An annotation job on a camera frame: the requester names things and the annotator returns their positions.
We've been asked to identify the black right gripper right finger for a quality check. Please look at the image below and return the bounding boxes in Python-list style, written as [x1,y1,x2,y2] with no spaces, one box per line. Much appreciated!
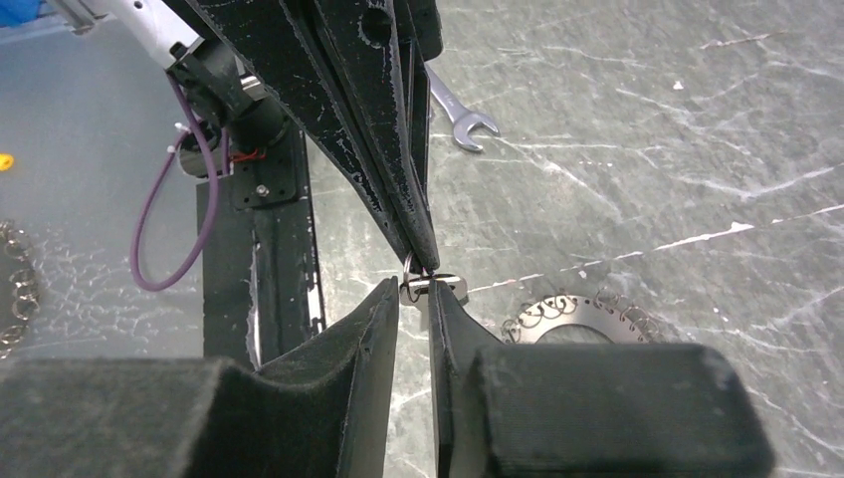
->
[428,281,775,477]

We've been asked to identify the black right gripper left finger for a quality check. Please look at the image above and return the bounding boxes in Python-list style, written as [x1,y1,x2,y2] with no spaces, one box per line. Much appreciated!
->
[1,278,399,477]

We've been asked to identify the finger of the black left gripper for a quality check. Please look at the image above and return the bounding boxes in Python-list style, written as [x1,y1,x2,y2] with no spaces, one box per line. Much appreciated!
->
[189,1,411,260]
[290,1,440,272]

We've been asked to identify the steel ring disc with keyrings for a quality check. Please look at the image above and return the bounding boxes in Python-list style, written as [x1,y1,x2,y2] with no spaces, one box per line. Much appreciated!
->
[501,287,666,344]

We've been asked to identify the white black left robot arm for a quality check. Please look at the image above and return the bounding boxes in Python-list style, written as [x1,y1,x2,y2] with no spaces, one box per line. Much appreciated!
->
[54,0,443,272]

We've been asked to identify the large silver wrench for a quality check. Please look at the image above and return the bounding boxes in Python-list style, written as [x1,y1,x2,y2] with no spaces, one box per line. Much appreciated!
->
[425,64,501,153]

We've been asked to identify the blue bin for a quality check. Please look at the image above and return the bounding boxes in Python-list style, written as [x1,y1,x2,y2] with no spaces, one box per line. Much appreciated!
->
[0,0,52,28]

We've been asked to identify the loose coloured key tags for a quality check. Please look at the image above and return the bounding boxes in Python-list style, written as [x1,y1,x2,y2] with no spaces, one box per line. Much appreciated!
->
[0,153,15,172]

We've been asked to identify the bag of coloured key tags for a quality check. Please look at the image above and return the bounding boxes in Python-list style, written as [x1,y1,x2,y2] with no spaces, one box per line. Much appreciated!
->
[1,219,40,360]

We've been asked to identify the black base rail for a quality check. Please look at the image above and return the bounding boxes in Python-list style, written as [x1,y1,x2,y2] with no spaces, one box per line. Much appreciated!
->
[201,129,326,369]

